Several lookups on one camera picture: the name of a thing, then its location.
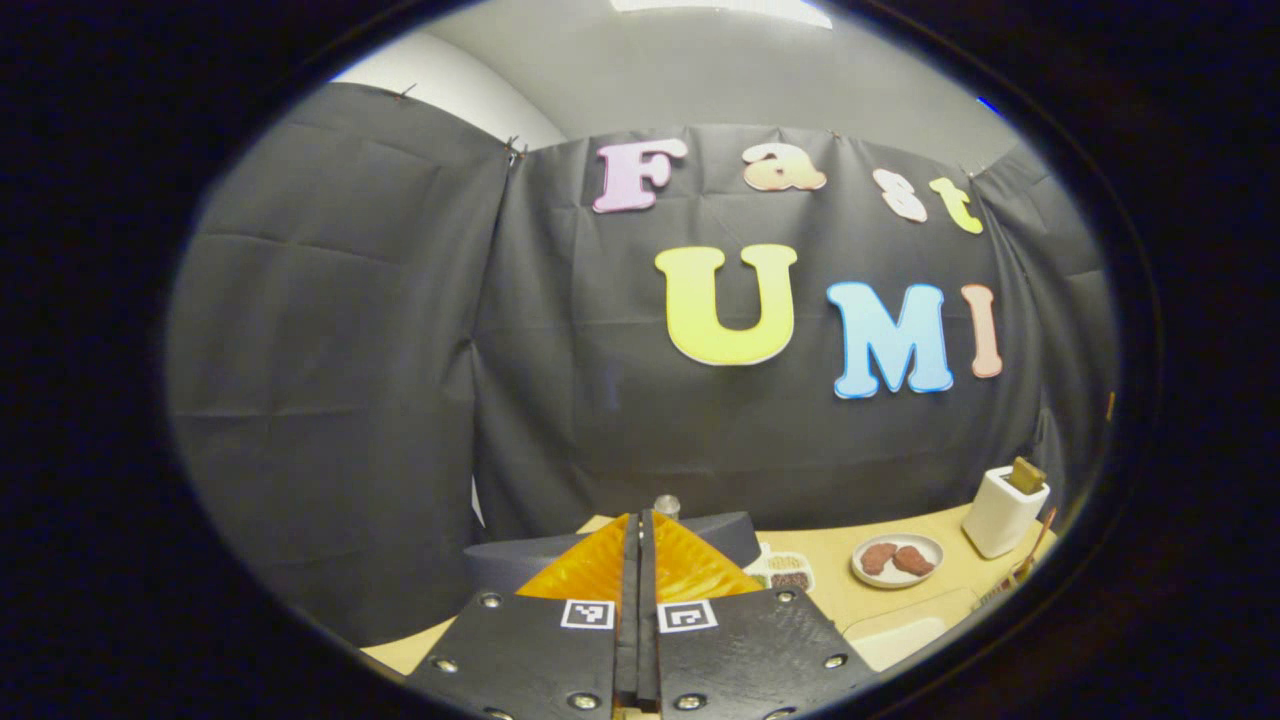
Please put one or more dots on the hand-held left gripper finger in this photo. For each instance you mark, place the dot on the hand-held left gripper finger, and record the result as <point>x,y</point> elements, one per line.
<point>648,600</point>
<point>630,600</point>

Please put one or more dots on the dark grey rice cooker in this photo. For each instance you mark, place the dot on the dark grey rice cooker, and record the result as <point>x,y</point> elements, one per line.
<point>500,565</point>

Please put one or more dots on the brown wooden spoon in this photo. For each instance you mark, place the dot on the brown wooden spoon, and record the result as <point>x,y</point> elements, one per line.
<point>1045,535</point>

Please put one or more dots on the clear plastic rice container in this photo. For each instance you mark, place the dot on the clear plastic rice container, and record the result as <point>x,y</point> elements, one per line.
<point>900,635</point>

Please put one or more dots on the white ceramic utensil holder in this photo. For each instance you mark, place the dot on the white ceramic utensil holder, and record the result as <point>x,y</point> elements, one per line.
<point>1000,520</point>

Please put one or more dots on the small clear glass bottle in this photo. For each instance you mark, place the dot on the small clear glass bottle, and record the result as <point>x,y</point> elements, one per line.
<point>667,505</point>

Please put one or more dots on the pile of dark beans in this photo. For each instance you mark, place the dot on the pile of dark beans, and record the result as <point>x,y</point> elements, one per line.
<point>790,581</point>

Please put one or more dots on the pile of yellow beans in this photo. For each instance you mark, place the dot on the pile of yellow beans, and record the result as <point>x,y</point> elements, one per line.
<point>787,562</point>

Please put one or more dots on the white divided bean dish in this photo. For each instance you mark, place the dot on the white divided bean dish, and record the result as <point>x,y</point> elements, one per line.
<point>805,568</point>

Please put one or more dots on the red meat piece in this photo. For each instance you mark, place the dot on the red meat piece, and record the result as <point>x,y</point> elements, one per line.
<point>914,561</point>
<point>878,558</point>

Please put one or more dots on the round white plate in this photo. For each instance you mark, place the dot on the round white plate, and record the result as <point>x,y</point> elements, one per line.
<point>925,548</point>

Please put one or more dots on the large ceiling light panel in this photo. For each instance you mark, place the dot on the large ceiling light panel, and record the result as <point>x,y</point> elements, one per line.
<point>720,10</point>

